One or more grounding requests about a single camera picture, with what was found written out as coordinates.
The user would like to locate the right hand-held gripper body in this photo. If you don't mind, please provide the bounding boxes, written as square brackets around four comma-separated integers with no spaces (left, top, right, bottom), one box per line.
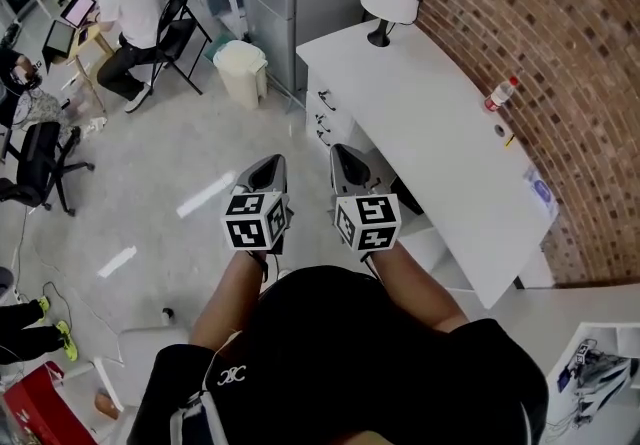
[328,143,404,253]

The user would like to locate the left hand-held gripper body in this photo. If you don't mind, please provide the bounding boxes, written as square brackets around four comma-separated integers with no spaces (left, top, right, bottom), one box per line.
[220,153,294,254]

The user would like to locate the white cabinet door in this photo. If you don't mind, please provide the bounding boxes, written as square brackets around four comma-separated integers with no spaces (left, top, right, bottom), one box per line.
[305,105,359,134]
[305,68,354,115]
[308,125,371,157]

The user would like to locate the person's right forearm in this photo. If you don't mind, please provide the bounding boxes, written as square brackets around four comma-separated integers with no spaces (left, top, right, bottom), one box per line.
[368,247,471,334]

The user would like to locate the person's left forearm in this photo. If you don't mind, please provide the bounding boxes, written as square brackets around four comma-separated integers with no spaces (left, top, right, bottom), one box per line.
[189,250,267,349]

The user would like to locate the white desk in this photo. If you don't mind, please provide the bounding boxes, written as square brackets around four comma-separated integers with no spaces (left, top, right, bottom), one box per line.
[295,17,560,310]

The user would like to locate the person's black shirt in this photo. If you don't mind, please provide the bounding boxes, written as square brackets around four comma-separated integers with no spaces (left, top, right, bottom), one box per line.
[127,265,551,445]

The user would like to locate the white trash bin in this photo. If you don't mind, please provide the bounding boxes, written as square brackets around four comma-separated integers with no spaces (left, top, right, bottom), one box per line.
[212,39,270,110]

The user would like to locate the blue printed plastic bag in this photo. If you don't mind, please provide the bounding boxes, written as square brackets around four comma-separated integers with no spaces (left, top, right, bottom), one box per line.
[522,163,560,224]

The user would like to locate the plastic bottle with red label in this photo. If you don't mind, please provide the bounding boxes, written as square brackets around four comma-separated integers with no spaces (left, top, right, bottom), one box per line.
[483,76,520,113]

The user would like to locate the black folding chair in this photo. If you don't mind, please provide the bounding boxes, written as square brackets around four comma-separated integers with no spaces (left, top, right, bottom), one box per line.
[144,0,214,97]

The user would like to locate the black office chair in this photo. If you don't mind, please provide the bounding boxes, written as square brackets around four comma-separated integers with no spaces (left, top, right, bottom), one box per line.
[0,121,96,218]

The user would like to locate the wooden table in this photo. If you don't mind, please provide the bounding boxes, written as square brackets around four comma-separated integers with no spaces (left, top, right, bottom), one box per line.
[64,27,117,80]

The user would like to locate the black monitor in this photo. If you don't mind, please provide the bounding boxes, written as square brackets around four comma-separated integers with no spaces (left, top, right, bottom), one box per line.
[42,18,81,72]

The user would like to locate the red box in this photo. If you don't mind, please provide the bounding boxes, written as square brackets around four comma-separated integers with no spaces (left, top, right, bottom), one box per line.
[2,360,99,445]

